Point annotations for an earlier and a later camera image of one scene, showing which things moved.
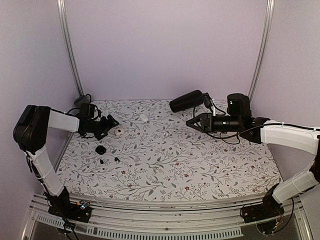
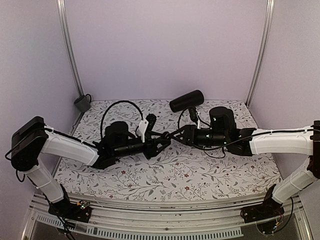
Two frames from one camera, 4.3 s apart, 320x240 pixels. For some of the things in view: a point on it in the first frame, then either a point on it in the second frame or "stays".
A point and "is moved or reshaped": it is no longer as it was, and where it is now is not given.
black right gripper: [206, 124] -> [188, 130]
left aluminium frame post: [68, 46] stays
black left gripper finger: [112, 121] -> [152, 133]
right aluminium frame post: [270, 8] stays
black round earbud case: [100, 150] is moved or reshaped
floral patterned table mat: [154, 154] stays
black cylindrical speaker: [188, 100] stays
